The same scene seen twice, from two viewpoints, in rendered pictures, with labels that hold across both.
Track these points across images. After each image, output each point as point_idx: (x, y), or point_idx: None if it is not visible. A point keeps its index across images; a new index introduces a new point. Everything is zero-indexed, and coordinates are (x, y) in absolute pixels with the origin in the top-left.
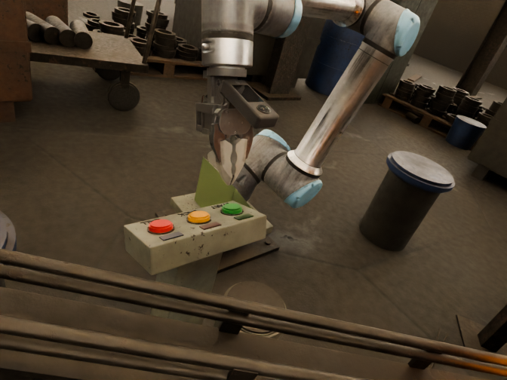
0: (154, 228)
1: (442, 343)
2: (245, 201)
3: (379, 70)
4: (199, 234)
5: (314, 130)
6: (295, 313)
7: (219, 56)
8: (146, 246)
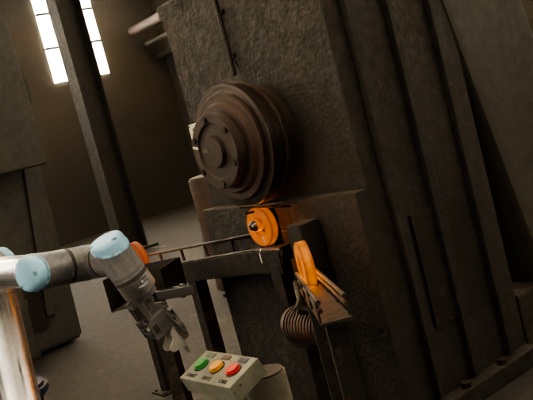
0: (237, 367)
1: (301, 279)
2: None
3: (17, 299)
4: (237, 355)
5: (22, 388)
6: (306, 286)
7: (151, 279)
8: (254, 361)
